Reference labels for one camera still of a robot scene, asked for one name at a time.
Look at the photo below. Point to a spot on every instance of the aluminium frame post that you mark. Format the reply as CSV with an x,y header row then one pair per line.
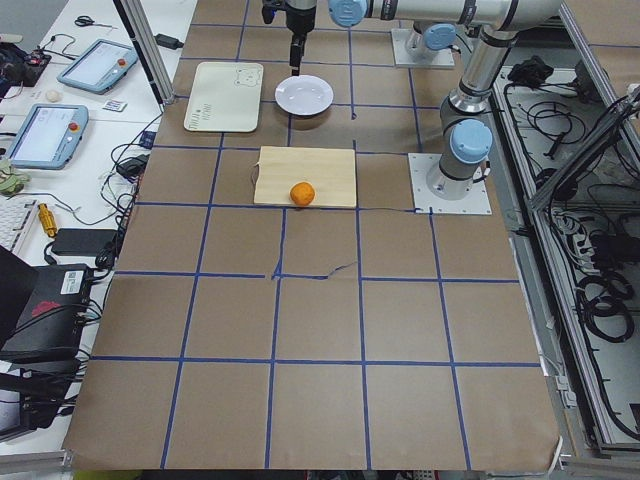
x,y
135,22

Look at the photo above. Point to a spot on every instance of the cream tray with bear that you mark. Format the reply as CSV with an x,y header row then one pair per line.
x,y
225,97

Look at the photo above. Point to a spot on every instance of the black scissors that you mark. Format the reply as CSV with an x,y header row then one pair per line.
x,y
84,21

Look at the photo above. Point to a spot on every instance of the orange fruit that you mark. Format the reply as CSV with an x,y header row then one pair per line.
x,y
302,194

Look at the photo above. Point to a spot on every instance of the blue teach pendant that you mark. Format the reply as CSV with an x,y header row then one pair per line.
x,y
100,67
48,136

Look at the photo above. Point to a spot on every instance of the lower blue teach pendant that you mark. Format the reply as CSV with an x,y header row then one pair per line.
x,y
48,136

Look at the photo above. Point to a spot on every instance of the yellow brass tool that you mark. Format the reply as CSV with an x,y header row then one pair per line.
x,y
47,220

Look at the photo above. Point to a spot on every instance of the white power strip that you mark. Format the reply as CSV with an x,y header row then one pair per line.
x,y
583,247

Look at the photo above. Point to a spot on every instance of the small white ball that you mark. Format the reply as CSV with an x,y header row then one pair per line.
x,y
53,96

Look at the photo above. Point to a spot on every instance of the black cloth bundle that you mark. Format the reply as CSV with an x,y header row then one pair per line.
x,y
531,73

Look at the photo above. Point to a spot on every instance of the wooden cutting board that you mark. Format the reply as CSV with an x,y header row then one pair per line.
x,y
331,173

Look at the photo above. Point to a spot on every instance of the upper blue teach pendant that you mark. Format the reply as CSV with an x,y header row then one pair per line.
x,y
100,67

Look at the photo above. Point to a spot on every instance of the black electronics box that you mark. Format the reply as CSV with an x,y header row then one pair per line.
x,y
49,327

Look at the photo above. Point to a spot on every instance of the white round plate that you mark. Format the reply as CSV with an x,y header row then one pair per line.
x,y
304,95

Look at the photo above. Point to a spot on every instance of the white keyboard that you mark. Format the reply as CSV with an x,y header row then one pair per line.
x,y
17,217

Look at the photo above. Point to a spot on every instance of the black power adapter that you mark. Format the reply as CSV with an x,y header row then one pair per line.
x,y
82,242

